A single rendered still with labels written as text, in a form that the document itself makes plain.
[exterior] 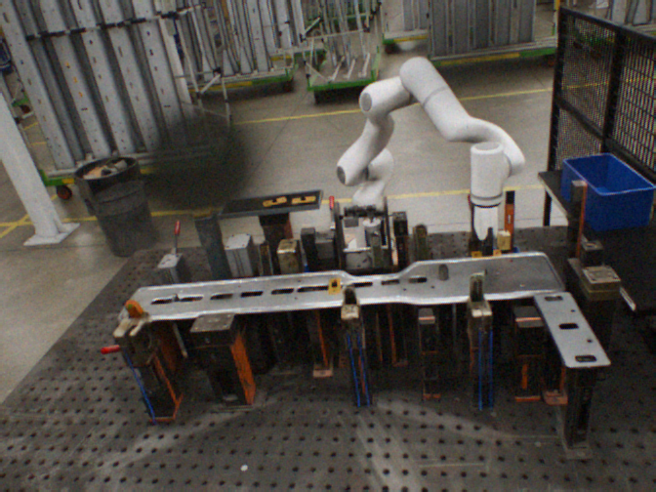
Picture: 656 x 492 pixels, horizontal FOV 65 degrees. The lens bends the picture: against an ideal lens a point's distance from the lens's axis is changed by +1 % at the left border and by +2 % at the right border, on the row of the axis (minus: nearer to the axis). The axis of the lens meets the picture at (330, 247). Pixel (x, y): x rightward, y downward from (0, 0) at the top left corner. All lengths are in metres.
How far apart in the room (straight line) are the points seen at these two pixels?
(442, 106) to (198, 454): 1.22
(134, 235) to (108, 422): 2.67
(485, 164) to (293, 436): 0.95
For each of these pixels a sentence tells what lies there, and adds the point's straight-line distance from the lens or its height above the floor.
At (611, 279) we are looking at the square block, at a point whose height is 1.06.
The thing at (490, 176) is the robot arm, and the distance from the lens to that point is 1.44.
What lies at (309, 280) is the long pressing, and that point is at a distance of 1.69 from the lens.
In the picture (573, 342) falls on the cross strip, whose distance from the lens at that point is 1.43.
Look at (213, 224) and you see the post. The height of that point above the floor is 1.11.
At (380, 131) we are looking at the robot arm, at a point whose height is 1.37.
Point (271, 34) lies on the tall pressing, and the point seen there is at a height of 0.65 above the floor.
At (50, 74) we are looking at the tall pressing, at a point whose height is 1.22.
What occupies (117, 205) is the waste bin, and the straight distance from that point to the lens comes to 4.30.
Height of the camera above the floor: 1.92
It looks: 30 degrees down
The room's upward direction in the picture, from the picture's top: 10 degrees counter-clockwise
